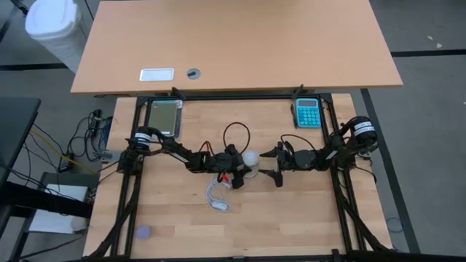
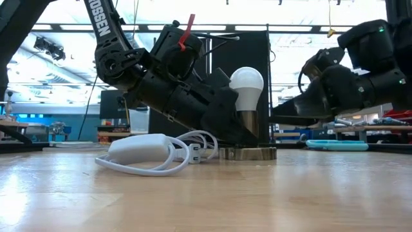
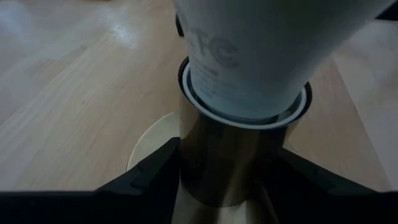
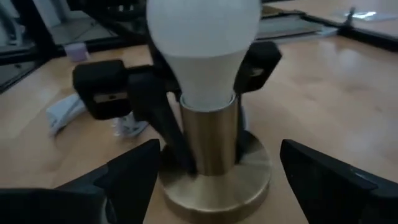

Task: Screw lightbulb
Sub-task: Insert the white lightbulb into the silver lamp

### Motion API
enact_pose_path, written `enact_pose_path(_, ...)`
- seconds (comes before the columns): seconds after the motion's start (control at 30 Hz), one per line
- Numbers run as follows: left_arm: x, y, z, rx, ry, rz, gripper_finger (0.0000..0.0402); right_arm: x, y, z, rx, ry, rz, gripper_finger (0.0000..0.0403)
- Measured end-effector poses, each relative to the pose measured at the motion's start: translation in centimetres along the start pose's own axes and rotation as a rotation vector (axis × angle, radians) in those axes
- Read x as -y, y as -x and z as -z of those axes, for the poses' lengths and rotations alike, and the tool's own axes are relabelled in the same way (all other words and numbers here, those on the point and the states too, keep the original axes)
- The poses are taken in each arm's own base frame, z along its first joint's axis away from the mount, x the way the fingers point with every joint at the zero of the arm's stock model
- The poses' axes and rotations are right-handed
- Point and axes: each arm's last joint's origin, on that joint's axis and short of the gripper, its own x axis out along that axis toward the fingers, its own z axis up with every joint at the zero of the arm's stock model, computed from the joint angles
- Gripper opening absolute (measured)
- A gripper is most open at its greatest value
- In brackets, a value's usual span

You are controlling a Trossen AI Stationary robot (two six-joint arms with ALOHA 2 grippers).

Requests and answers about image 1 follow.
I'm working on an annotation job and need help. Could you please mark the black aluminium table frame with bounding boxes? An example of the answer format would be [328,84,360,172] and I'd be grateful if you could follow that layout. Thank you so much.
[82,92,396,262]

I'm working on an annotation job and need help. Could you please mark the white lightbulb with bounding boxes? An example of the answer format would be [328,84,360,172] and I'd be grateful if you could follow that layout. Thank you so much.
[242,151,261,168]

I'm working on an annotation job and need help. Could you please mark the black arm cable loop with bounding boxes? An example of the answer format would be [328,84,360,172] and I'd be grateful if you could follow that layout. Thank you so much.
[222,122,252,154]
[280,133,316,152]

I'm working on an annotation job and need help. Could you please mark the tablet with grey screen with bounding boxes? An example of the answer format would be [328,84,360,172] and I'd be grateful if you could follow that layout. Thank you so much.
[145,99,183,139]

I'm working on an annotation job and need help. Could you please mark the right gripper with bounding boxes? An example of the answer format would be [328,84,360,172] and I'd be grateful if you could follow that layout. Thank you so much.
[260,142,317,188]

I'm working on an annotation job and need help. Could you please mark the white rectangular desk plate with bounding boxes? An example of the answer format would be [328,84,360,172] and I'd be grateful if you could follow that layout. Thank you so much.
[138,67,175,82]

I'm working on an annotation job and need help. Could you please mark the white trash bin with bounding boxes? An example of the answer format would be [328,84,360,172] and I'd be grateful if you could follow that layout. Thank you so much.
[24,0,87,74]

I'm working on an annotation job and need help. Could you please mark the brass lamp socket base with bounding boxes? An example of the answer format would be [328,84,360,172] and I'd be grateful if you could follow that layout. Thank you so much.
[240,162,263,180]

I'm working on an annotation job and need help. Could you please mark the black side desk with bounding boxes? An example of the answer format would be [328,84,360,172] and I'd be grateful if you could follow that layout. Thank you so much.
[0,96,42,187]

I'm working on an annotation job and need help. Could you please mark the light wooden desk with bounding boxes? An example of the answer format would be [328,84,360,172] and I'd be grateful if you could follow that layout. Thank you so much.
[70,0,404,97]

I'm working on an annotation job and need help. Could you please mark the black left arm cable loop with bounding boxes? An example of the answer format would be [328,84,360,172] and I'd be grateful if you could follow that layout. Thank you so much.
[222,122,252,154]

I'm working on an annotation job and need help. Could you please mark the teal calculator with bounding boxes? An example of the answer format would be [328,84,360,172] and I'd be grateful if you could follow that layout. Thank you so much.
[294,97,323,130]

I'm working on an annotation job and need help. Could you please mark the black right arm cable loop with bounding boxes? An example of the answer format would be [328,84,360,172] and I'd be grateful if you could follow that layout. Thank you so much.
[280,133,316,152]

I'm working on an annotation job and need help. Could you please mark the black power adapter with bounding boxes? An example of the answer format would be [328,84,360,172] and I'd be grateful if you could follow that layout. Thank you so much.
[57,154,74,174]

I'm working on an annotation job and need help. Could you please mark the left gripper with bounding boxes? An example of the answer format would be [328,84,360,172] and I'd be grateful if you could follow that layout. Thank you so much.
[210,144,252,189]

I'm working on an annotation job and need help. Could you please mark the white flat box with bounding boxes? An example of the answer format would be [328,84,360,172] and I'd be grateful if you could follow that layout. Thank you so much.
[28,183,90,235]

